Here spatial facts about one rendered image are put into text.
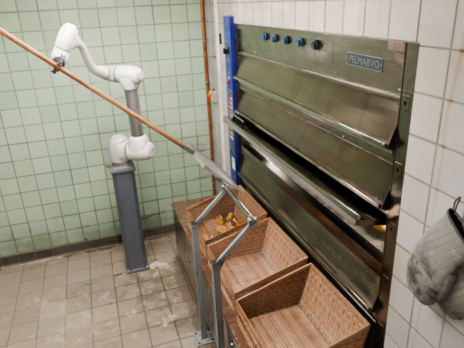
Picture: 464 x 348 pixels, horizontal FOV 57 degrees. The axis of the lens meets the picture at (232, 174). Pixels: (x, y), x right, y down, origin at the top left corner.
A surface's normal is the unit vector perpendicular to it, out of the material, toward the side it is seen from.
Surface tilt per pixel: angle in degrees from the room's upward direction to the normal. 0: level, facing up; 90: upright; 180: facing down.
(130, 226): 90
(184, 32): 90
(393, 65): 90
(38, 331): 0
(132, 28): 90
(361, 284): 70
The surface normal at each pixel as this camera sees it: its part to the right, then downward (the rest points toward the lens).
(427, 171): -0.95, 0.16
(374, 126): -0.91, -0.17
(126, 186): 0.33, 0.34
